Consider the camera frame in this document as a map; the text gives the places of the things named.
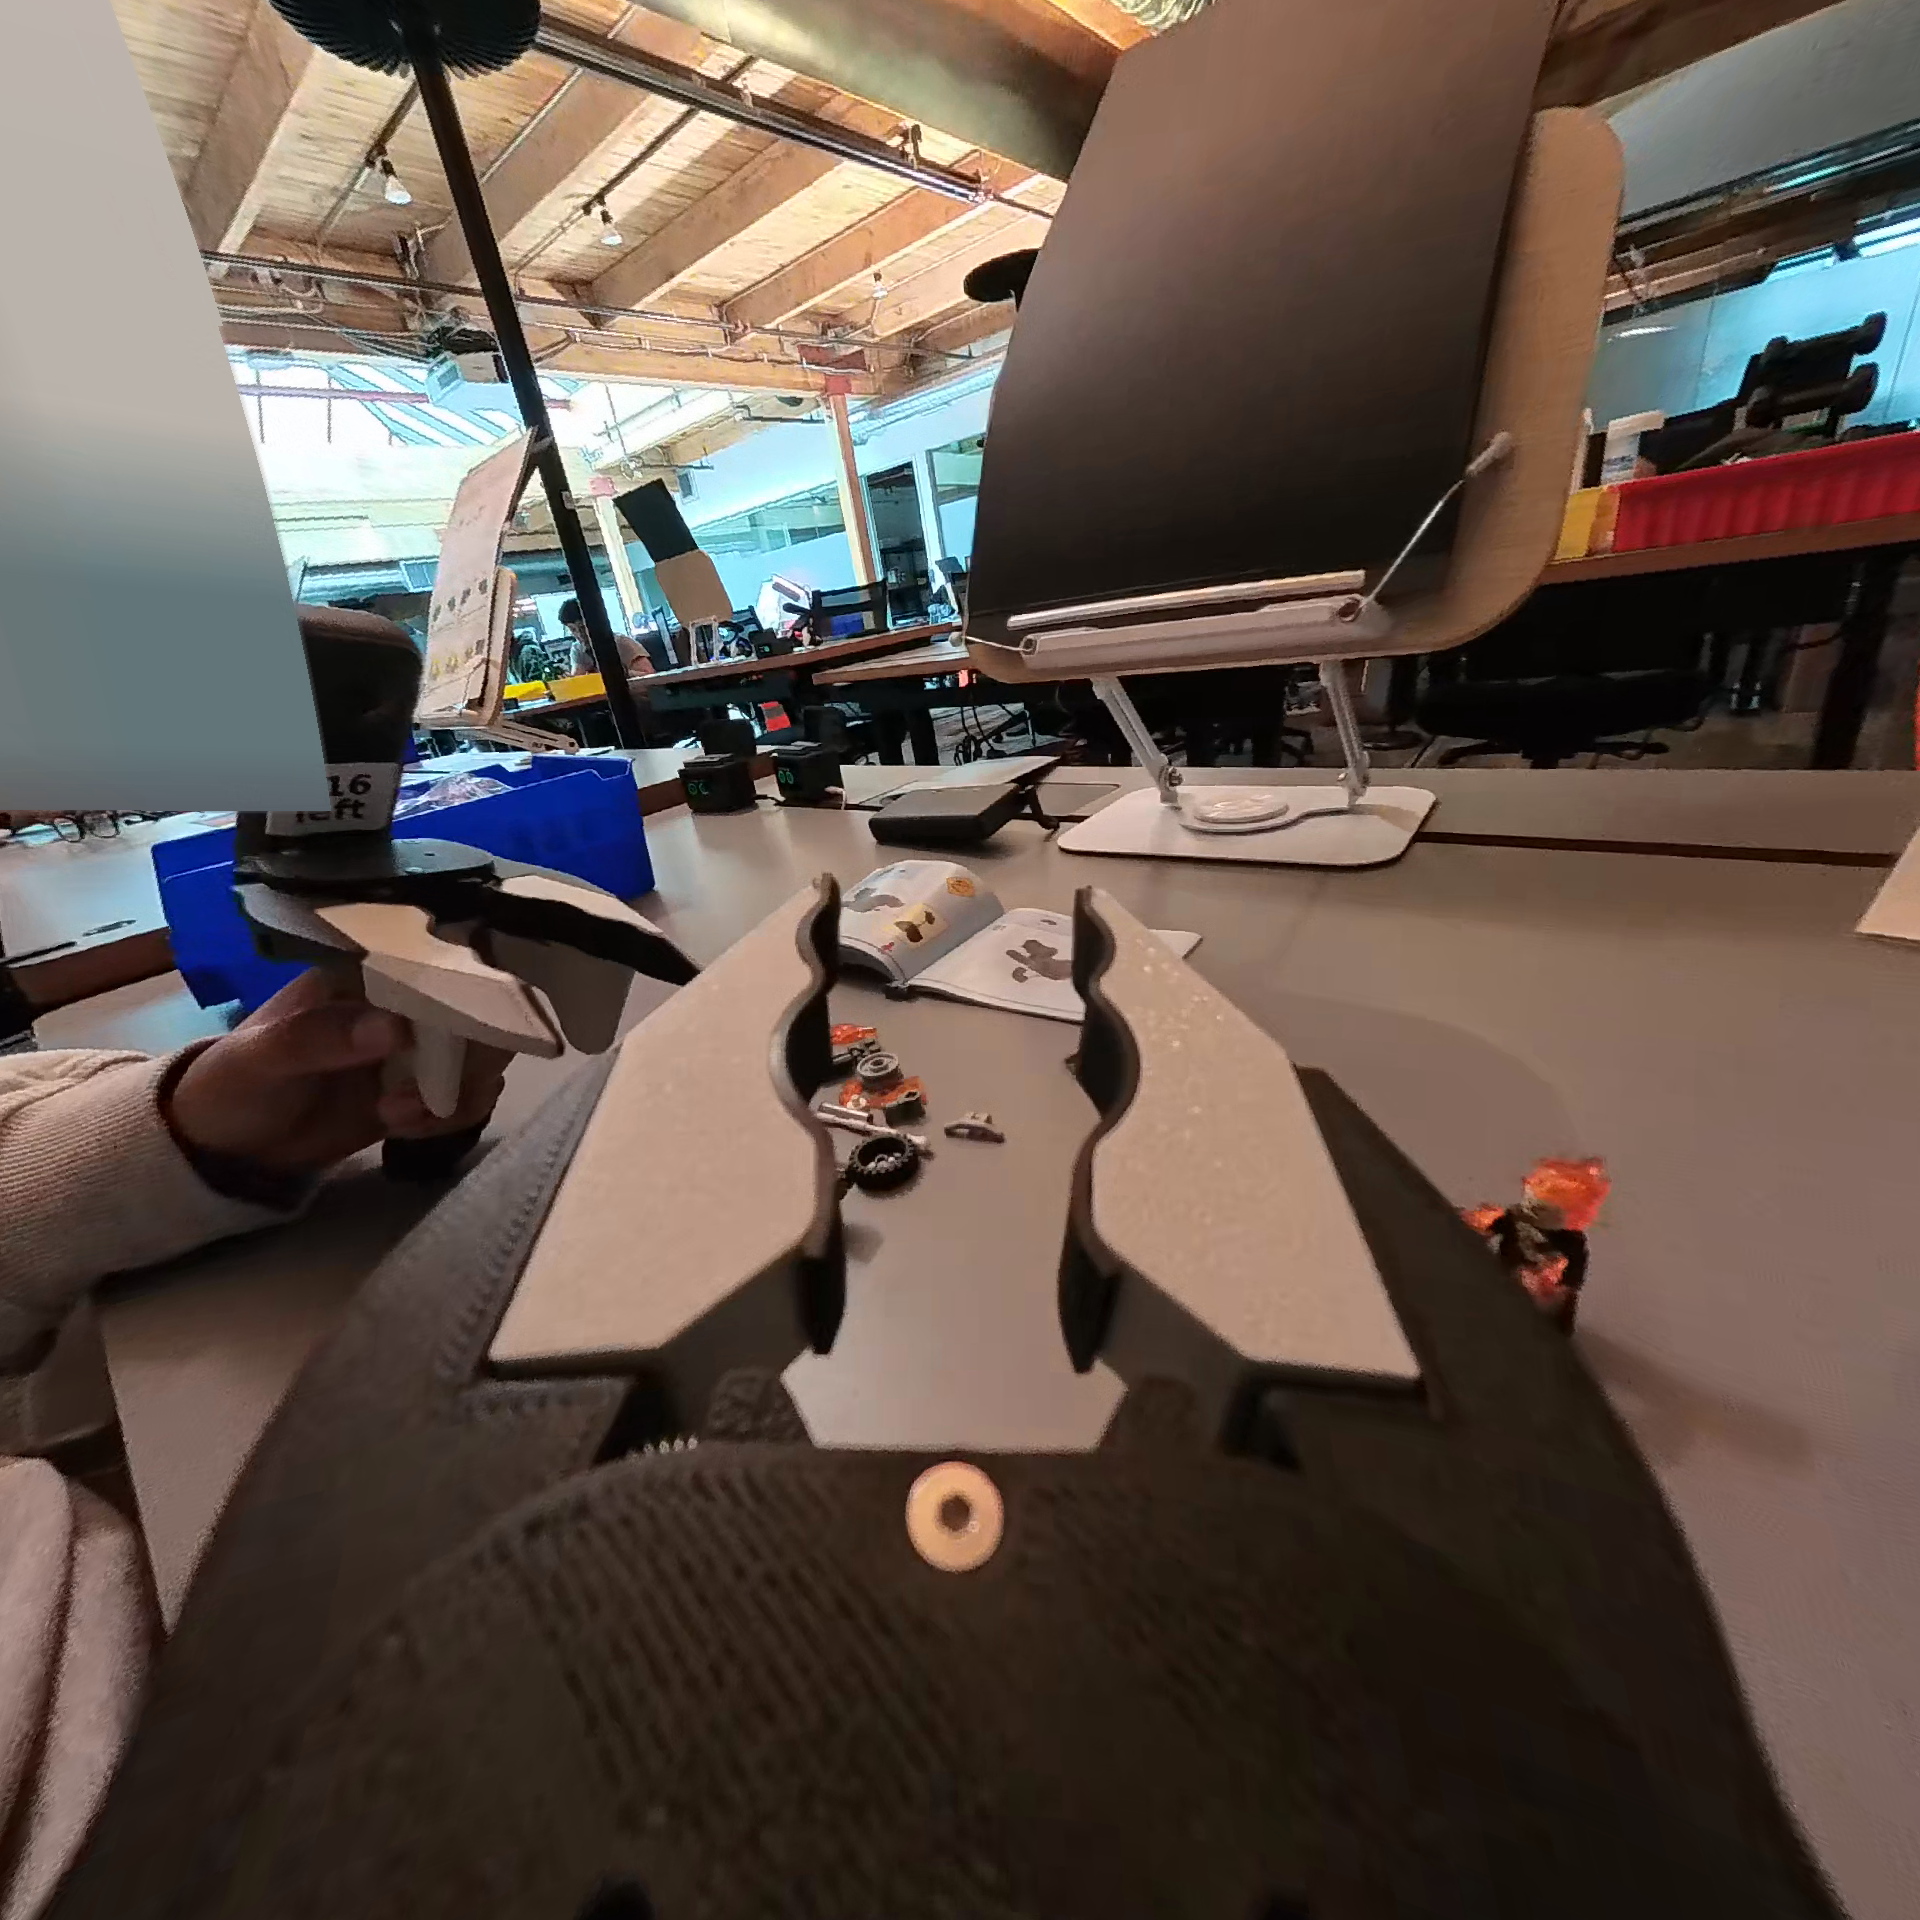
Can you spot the grey curved lego piece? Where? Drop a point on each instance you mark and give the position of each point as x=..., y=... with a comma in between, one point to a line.
x=974, y=1126

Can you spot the book stand with black panel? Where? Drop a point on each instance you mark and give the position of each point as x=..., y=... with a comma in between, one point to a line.
x=1274, y=299

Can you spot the long wooden table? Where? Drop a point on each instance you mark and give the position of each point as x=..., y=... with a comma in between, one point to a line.
x=1853, y=675

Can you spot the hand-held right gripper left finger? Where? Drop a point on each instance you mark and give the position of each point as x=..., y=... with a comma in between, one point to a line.
x=676, y=1201

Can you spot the black power bank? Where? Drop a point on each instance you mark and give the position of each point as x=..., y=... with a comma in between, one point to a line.
x=947, y=815

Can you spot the black floor lamp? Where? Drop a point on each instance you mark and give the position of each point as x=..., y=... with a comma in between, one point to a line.
x=494, y=299

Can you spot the knobby black lego wheel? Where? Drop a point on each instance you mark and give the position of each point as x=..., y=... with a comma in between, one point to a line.
x=885, y=1166

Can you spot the black digital timer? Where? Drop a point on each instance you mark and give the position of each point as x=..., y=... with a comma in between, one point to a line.
x=716, y=782
x=806, y=774

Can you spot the person's left forearm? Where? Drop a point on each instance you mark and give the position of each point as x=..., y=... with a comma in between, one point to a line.
x=92, y=1171

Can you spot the pile of lego pieces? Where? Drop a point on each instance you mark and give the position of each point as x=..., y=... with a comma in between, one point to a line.
x=885, y=1073

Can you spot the blue storage bin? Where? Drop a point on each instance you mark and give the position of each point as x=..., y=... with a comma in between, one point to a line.
x=571, y=841

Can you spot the row of coloured storage bins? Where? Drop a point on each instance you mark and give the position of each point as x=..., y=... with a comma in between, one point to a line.
x=1771, y=494

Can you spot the lego instruction booklet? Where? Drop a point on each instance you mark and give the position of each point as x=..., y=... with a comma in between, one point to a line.
x=977, y=962

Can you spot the black and tan board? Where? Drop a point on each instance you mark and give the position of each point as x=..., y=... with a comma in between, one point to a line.
x=660, y=525

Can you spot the clear plastic bag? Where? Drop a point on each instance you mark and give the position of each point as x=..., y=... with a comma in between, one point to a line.
x=449, y=780

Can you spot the person's left hand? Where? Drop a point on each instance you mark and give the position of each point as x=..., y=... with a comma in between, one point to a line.
x=284, y=1082

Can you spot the orange flame lego minifigure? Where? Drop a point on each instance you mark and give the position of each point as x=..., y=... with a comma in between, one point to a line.
x=1546, y=1229

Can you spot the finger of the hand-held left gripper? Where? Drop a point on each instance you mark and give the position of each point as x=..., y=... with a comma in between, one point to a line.
x=434, y=984
x=593, y=977

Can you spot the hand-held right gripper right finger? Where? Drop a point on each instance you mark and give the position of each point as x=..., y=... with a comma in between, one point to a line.
x=1230, y=1201

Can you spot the picture chart board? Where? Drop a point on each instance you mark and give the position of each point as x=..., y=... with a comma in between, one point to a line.
x=465, y=599

